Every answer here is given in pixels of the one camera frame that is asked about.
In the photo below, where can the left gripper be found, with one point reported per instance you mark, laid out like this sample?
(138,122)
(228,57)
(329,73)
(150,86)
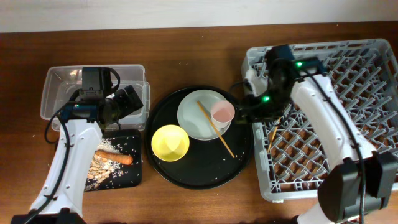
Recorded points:
(127,106)

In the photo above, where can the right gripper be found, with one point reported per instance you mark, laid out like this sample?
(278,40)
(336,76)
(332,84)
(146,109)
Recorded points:
(254,109)

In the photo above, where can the pink cup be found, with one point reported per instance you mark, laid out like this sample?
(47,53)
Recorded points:
(222,113)

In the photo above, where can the orange carrot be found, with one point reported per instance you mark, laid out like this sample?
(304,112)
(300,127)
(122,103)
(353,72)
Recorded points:
(120,158)

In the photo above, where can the yellow bowl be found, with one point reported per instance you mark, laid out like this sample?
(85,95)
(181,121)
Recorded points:
(170,143)

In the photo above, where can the wooden chopstick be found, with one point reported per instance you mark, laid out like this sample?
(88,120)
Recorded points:
(273,134)
(215,129)

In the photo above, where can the nut and rice scraps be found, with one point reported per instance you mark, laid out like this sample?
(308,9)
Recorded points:
(103,173)

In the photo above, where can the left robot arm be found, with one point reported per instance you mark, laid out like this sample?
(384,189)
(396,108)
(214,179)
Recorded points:
(83,123)

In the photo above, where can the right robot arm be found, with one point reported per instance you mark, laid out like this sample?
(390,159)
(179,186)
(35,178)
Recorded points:
(361,178)

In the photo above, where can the grey dishwasher rack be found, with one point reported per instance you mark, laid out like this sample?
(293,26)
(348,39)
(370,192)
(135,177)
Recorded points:
(364,78)

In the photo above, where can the black rectangular tray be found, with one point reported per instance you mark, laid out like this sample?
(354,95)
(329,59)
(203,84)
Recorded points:
(131,141)

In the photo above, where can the clear plastic bin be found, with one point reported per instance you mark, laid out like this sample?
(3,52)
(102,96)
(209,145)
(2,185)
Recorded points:
(62,81)

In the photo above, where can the pale grey plate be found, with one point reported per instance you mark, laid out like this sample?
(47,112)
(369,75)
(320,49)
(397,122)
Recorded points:
(193,121)

